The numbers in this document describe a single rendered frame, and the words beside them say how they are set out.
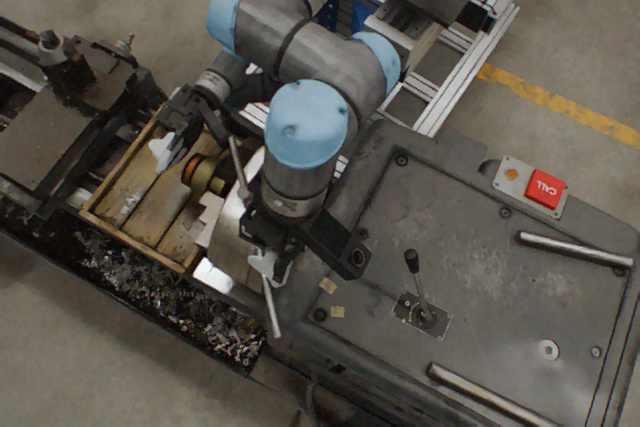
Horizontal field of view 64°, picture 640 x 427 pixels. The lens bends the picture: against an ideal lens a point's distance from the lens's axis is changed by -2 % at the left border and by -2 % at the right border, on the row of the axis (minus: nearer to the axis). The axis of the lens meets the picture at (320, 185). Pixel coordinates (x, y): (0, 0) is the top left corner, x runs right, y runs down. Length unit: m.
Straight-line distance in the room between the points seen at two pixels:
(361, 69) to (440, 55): 1.93
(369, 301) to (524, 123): 1.93
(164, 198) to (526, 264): 0.84
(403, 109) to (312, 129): 1.81
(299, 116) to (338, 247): 0.22
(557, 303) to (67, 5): 2.63
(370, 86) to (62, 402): 1.90
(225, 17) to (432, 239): 0.52
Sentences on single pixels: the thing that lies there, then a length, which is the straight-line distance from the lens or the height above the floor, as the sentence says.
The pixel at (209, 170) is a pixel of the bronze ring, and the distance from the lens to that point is 1.08.
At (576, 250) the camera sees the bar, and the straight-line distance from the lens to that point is 0.99.
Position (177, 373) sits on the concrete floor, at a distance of 2.14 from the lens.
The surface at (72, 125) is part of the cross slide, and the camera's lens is 1.39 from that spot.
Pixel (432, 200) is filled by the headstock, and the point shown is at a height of 1.25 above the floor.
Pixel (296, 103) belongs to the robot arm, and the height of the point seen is 1.69.
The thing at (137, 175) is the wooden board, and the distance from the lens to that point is 1.38.
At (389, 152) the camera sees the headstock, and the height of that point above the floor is 1.26.
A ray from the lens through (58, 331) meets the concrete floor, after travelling 2.29.
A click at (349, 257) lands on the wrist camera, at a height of 1.48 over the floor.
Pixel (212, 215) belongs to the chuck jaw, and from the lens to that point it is 1.07.
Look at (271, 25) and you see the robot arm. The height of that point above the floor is 1.65.
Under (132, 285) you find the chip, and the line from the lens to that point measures 1.62.
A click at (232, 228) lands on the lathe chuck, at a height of 1.20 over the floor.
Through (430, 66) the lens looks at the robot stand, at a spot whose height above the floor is 0.21.
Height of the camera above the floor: 2.10
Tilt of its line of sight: 67 degrees down
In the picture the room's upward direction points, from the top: 10 degrees clockwise
